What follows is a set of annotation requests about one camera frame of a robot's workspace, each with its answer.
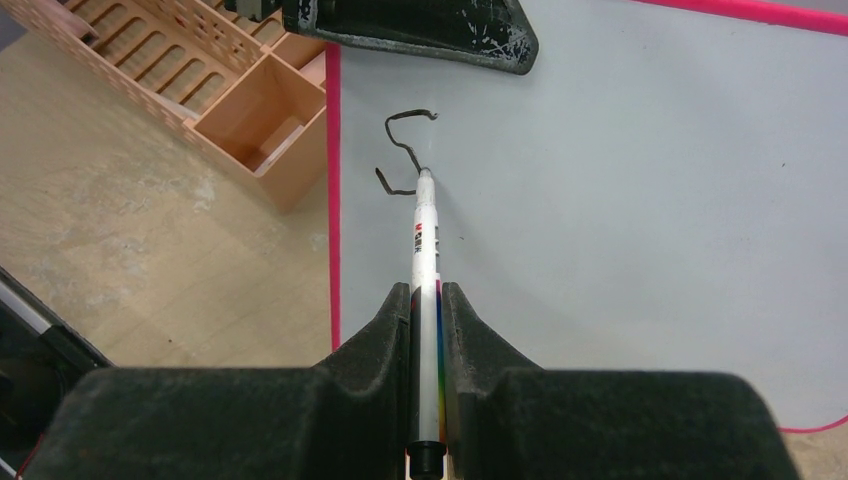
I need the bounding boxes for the white marker pen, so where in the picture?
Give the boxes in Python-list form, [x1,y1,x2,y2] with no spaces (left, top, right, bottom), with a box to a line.
[406,169,446,479]

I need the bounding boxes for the red-framed whiteboard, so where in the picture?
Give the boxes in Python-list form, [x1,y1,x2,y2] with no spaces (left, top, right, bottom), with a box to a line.
[327,1,847,432]

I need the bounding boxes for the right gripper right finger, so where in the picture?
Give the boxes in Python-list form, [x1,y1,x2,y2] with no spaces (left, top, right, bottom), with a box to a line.
[442,282,799,479]

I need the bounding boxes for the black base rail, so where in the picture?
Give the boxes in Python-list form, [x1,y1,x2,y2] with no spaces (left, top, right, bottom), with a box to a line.
[1,270,114,479]

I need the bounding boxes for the orange plastic file organizer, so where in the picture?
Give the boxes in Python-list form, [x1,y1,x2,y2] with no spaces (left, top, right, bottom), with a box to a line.
[2,0,327,212]

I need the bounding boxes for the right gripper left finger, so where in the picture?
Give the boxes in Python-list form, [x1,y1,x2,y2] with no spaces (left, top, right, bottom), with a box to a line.
[23,283,410,479]

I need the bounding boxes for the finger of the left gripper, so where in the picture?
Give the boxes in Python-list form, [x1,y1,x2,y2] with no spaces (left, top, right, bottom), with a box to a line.
[281,0,539,75]

